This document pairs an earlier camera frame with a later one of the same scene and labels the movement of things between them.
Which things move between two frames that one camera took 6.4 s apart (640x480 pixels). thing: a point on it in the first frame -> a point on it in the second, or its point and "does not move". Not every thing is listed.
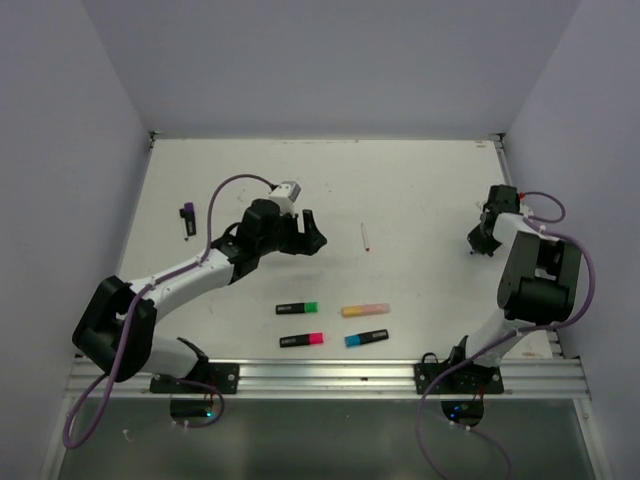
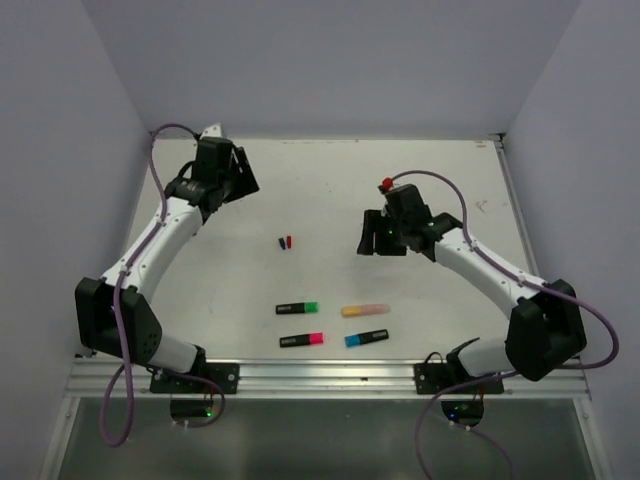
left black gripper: (307, 242) -> (245, 182)
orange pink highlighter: (363, 310) does not move
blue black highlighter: (366, 337) does not move
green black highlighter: (295, 308) does not move
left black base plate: (224, 377) does not move
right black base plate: (470, 378) does not move
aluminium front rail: (346, 378) does not move
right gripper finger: (481, 240) -> (371, 223)
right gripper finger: (490, 245) -> (387, 244)
